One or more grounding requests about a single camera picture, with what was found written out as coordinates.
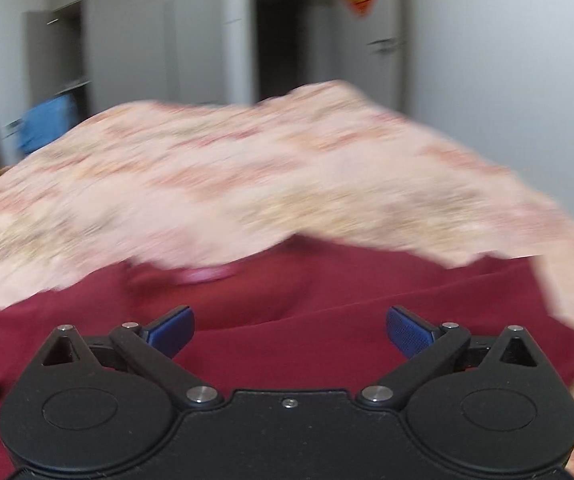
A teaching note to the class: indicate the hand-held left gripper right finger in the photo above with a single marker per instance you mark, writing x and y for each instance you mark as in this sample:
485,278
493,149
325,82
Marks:
403,331

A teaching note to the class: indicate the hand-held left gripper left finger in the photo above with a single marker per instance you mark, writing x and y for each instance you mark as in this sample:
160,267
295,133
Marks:
173,329

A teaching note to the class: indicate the dark red garment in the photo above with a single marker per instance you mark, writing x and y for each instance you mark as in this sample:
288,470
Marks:
287,310

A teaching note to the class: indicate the floral pink blanket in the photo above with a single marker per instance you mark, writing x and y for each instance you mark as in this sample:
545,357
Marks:
267,180

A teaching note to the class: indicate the blue cloth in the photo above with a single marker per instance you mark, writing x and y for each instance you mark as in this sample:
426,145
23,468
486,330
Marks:
47,122

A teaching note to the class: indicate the white room door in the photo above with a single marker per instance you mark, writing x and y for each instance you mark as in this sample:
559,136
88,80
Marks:
367,65

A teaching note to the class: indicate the grey built-in wardrobe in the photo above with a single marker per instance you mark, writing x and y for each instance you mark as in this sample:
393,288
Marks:
132,30

